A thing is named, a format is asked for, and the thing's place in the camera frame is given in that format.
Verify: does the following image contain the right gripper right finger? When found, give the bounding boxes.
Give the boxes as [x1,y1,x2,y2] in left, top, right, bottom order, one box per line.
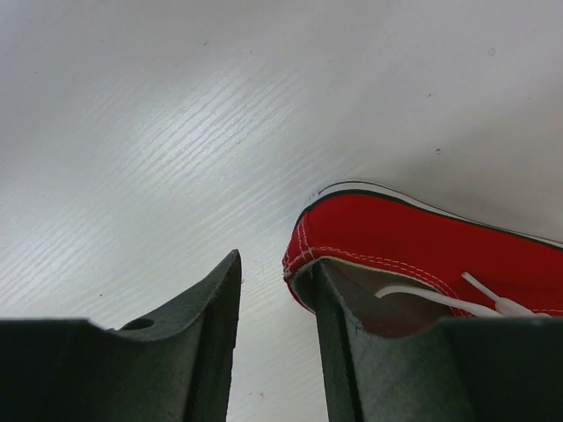
[312,262,562,421]

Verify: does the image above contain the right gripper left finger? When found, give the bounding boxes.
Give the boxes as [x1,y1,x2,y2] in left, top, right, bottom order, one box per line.
[1,251,242,421]

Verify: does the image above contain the red canvas sneaker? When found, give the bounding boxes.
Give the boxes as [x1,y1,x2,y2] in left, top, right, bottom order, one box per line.
[282,180,562,325]

